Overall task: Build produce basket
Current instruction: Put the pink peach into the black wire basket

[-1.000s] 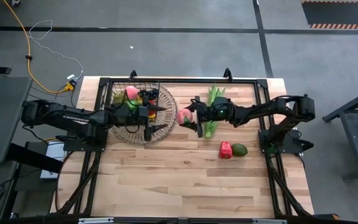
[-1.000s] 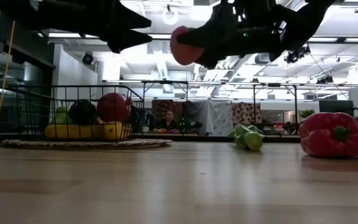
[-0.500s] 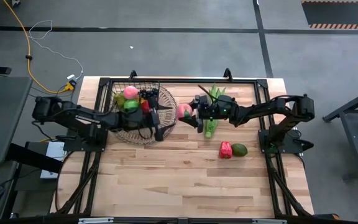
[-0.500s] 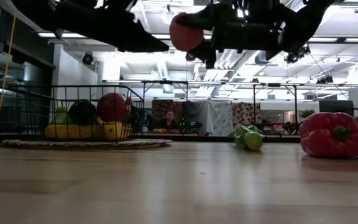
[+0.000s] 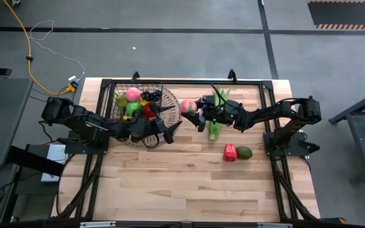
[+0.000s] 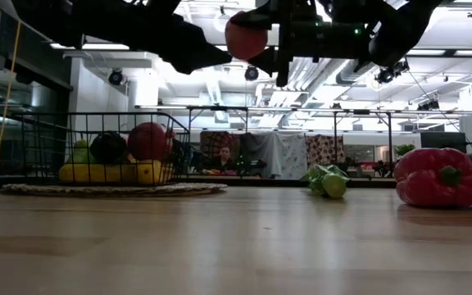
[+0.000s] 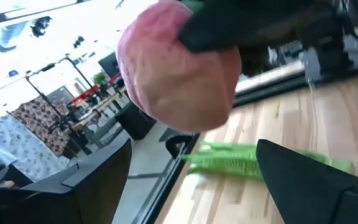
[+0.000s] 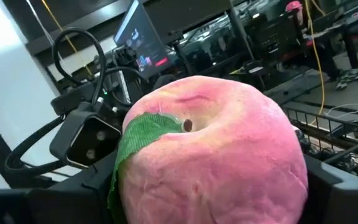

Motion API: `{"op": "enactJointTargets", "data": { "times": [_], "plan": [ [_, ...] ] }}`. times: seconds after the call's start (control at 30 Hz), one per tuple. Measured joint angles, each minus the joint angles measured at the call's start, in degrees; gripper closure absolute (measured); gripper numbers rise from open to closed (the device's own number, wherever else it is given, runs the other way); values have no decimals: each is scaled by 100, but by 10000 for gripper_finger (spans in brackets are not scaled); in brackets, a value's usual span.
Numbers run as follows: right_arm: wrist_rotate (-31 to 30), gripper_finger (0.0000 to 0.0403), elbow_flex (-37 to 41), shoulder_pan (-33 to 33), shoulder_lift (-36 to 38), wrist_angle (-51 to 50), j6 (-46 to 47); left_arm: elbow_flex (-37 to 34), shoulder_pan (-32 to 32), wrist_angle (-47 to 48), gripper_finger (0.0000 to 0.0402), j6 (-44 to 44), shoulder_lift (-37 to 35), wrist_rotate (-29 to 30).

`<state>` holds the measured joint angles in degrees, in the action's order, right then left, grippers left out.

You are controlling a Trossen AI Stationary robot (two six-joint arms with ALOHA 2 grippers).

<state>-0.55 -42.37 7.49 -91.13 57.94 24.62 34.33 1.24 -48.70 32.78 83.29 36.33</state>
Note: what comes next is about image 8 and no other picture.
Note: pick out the person's foot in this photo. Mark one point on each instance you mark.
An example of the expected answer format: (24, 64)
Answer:
(348, 77)

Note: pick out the black computer monitor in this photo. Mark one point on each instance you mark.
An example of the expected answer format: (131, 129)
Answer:
(141, 37)

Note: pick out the pink peach with green leaf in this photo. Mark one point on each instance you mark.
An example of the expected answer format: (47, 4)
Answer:
(216, 161)

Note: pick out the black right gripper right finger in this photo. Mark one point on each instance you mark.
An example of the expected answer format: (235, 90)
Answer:
(343, 202)

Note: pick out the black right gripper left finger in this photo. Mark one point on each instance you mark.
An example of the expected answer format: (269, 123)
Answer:
(42, 205)

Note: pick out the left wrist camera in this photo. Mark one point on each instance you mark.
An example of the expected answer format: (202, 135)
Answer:
(85, 140)

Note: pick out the dark purple grape bunch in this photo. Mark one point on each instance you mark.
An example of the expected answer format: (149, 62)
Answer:
(304, 144)

